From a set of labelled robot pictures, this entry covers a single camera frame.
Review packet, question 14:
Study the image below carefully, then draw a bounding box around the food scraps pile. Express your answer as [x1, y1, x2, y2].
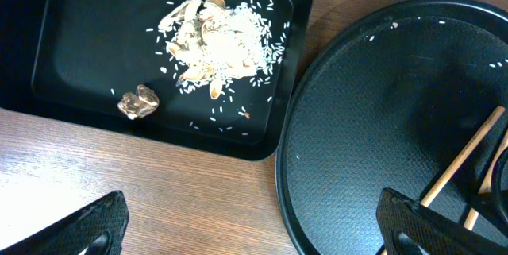
[144, 0, 291, 137]

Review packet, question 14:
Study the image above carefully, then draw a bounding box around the black rectangular tray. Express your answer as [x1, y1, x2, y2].
[1, 0, 313, 160]

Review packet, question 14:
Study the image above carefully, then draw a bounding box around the round black tray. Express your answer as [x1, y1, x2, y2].
[276, 0, 507, 254]

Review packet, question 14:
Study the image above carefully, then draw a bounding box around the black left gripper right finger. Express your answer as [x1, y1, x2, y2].
[376, 188, 507, 254]

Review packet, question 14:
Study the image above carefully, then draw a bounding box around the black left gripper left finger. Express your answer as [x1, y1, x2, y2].
[1, 191, 129, 254]

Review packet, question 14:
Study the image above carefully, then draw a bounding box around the wooden chopstick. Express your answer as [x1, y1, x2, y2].
[380, 106, 506, 255]
[463, 133, 508, 230]

